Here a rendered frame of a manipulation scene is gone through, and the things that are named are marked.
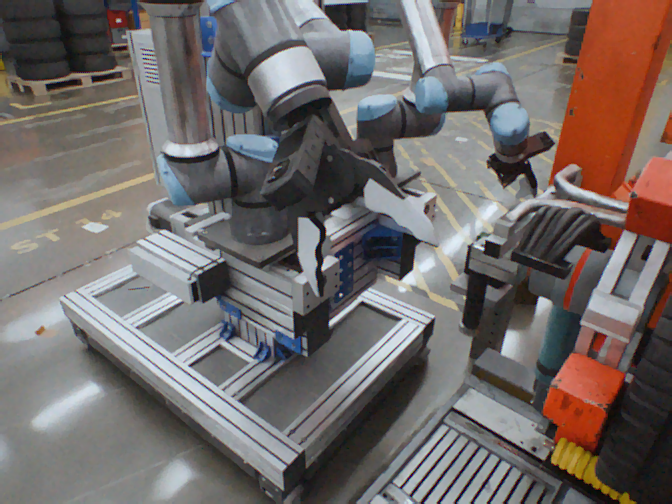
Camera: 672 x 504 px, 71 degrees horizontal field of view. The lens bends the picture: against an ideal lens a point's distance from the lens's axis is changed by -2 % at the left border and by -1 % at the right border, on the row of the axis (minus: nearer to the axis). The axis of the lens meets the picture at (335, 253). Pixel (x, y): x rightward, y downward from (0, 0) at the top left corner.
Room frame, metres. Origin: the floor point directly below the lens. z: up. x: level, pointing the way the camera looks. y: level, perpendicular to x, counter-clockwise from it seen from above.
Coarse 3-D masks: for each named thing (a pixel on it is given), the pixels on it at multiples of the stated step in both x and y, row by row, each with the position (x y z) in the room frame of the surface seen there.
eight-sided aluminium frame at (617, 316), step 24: (624, 240) 0.60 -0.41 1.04; (624, 264) 0.57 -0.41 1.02; (648, 264) 0.56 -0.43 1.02; (600, 288) 0.56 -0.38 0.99; (648, 288) 0.53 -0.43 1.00; (600, 312) 0.53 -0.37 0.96; (624, 312) 0.52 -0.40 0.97; (624, 336) 0.50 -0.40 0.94; (600, 360) 0.80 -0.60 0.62; (624, 360) 0.79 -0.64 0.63
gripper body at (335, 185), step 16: (304, 96) 0.49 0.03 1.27; (320, 96) 0.50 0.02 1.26; (272, 112) 0.49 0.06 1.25; (288, 112) 0.48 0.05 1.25; (304, 112) 0.50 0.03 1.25; (320, 112) 0.52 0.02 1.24; (336, 112) 0.54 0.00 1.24; (272, 128) 0.50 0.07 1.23; (288, 128) 0.53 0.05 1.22; (336, 128) 0.52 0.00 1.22; (336, 144) 0.46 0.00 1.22; (352, 144) 0.48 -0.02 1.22; (368, 144) 0.52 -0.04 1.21; (320, 160) 0.46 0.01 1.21; (336, 160) 0.45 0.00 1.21; (320, 176) 0.46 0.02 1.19; (336, 176) 0.45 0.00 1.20; (352, 176) 0.44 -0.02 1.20; (320, 192) 0.45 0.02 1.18; (336, 192) 0.44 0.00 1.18; (352, 192) 0.45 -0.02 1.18; (304, 208) 0.46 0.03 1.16; (320, 208) 0.45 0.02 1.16; (336, 208) 0.49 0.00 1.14
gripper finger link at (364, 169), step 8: (352, 152) 0.46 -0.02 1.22; (352, 160) 0.45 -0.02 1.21; (360, 160) 0.45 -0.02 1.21; (368, 160) 0.45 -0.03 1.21; (360, 168) 0.44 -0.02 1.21; (368, 168) 0.44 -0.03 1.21; (376, 168) 0.44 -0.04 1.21; (384, 168) 0.45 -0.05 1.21; (360, 176) 0.44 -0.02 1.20; (368, 176) 0.44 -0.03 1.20; (376, 176) 0.44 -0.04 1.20; (384, 176) 0.43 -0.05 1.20; (360, 184) 0.44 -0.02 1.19; (384, 184) 0.43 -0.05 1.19; (392, 184) 0.43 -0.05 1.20; (392, 192) 0.42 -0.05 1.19; (400, 192) 0.42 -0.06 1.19
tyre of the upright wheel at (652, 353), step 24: (648, 360) 0.45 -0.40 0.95; (648, 384) 0.44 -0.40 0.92; (624, 408) 0.44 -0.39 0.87; (648, 408) 0.42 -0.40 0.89; (624, 432) 0.43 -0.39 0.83; (648, 432) 0.41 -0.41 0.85; (600, 456) 0.46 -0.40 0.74; (624, 456) 0.43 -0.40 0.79; (648, 456) 0.41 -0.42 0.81; (600, 480) 0.48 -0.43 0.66; (624, 480) 0.43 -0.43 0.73; (648, 480) 0.41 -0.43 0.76
